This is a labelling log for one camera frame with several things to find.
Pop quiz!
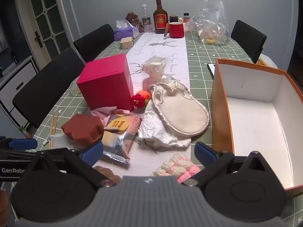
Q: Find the white printed table runner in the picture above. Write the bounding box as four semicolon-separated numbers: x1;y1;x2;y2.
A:
92;31;206;178

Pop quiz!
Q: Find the black chair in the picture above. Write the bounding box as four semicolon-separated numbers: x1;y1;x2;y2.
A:
12;47;86;133
231;19;267;63
73;24;116;63

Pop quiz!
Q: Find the pink cloth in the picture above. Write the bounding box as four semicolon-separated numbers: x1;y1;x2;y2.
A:
91;106;130;126

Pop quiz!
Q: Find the brown bear figurine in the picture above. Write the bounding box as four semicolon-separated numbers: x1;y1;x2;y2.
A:
125;12;145;33

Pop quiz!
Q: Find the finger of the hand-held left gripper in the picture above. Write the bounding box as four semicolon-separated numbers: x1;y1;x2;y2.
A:
0;149;36;159
0;136;38;150

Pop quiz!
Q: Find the orange cardboard box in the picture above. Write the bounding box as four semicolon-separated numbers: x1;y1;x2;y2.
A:
211;59;303;198

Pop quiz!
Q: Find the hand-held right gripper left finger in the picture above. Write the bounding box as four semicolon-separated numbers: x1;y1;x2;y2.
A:
26;141;117;188

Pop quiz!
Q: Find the white tablet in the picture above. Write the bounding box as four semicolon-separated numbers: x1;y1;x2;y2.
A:
207;63;216;80

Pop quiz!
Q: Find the red orange crochet flower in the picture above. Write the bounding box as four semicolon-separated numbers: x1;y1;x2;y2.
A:
131;90;151;109

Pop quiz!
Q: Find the green checked tablecloth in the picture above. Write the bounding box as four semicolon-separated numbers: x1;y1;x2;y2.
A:
31;30;303;220

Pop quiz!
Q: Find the glass-paned door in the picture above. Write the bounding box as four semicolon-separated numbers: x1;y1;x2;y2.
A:
13;0;71;59

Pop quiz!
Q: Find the brown sponge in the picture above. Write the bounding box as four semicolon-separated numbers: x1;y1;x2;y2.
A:
61;113;105;148

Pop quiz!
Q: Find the purple tissue box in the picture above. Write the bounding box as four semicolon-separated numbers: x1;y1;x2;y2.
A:
114;20;140;41

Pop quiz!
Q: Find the white fluffy cloth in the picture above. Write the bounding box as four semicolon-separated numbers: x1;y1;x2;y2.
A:
255;54;278;68

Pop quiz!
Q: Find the brown plush toy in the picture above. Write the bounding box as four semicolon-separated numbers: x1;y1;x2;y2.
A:
93;166;122;186

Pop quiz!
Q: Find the plastic-wrapped plush doll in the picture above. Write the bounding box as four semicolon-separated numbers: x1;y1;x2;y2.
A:
141;56;177;93

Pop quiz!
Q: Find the small glass dish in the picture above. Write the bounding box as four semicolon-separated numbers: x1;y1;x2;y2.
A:
69;79;83;96

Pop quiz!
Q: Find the white crinkled cloth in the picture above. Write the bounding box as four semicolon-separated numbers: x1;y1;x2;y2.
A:
138;100;192;153

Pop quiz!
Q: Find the white cabinet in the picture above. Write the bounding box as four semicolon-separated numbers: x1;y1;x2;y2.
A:
0;55;39;123

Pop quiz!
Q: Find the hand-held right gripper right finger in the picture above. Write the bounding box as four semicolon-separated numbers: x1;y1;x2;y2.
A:
183;141;273;187

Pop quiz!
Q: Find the clear plastic bag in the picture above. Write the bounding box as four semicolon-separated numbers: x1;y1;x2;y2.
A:
188;0;230;45

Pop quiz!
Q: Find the red mug wooden handle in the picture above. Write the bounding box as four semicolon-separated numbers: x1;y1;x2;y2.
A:
164;22;184;39

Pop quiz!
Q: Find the pink red square box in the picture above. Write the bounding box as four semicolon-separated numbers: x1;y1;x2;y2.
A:
76;54;135;112

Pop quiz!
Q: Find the pink white knit piece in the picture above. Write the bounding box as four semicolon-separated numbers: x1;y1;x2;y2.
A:
150;154;201;183

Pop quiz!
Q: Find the dark shuttered window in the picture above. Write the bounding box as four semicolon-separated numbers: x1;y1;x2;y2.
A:
0;21;10;52

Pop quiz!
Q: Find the bamboo skewer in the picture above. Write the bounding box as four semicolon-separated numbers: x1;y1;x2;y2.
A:
48;114;55;149
52;115;59;136

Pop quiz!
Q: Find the person's left hand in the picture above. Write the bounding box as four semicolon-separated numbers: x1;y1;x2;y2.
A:
0;191;9;221

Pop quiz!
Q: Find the small beige box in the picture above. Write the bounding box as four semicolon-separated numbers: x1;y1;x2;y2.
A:
119;37;134;50

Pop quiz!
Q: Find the brown liquor bottle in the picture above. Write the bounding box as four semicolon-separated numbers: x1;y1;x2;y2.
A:
153;0;168;34

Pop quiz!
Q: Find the white paper napkin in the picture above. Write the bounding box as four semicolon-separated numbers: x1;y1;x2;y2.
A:
48;132;76;150

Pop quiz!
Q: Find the clear water bottle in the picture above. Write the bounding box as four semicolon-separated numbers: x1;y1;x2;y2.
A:
141;4;153;32

